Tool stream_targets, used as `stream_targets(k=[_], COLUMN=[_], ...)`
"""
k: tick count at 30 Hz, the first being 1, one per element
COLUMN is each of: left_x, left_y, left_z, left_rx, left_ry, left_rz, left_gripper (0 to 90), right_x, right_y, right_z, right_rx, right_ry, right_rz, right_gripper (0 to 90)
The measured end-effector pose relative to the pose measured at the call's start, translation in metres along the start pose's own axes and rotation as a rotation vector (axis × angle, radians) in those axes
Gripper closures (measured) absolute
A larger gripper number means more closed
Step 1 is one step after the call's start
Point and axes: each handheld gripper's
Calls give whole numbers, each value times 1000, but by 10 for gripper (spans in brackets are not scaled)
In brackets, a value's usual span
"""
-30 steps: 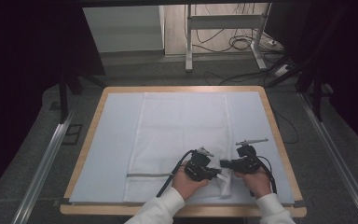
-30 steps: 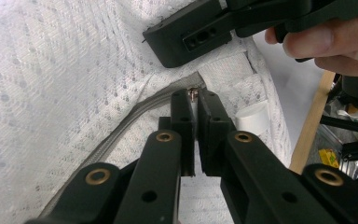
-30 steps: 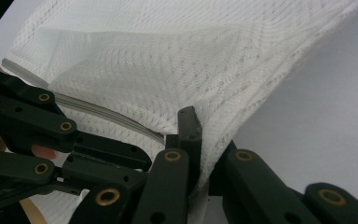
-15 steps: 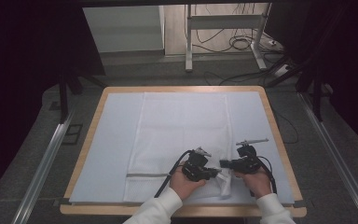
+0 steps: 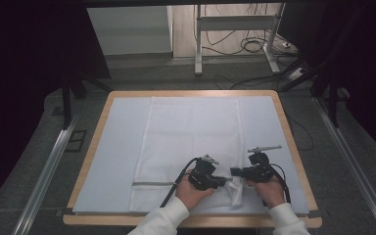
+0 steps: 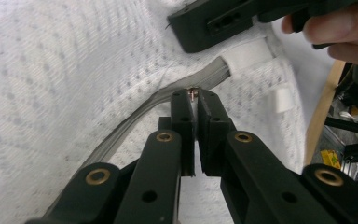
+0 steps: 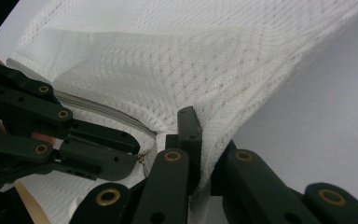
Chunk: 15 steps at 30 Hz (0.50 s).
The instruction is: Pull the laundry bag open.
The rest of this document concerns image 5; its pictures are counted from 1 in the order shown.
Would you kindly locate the black floor outlet cover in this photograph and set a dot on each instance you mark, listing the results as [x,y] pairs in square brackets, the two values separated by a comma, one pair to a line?
[76,140]

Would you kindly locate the white panel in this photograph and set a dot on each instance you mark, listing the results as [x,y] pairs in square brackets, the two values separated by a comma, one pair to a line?
[129,29]

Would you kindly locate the person's left hand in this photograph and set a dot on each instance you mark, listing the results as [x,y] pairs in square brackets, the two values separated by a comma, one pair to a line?
[191,196]

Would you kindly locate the white mesh laundry bag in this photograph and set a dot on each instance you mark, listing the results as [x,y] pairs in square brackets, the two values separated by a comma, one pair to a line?
[189,130]

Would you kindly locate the wooden table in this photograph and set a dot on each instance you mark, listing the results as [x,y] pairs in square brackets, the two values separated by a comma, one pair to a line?
[111,221]

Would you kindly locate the black stand legs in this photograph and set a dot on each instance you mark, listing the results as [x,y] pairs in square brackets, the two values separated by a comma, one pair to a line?
[67,98]
[333,98]

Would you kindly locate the white metal desk frame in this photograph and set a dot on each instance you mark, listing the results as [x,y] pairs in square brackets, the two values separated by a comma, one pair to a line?
[235,23]

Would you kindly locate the white power strip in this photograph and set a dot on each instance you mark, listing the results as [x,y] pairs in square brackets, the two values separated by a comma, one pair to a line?
[296,73]

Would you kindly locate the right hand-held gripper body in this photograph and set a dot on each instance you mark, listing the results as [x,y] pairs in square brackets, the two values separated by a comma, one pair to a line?
[259,171]

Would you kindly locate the person's right hand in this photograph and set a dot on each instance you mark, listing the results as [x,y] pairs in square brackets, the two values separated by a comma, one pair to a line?
[271,192]

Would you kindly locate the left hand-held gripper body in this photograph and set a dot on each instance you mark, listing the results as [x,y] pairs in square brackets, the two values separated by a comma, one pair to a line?
[202,174]

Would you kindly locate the black tape piece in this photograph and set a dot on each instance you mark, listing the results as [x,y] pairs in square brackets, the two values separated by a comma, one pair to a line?
[66,211]
[314,214]

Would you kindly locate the dark curtain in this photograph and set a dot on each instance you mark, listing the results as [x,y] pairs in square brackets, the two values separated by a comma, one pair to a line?
[19,81]
[368,65]

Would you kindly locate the aluminium floor rail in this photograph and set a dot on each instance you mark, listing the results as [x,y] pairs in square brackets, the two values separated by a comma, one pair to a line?
[355,169]
[44,178]

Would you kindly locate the white table mat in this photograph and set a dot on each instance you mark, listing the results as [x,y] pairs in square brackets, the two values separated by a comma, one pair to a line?
[117,147]

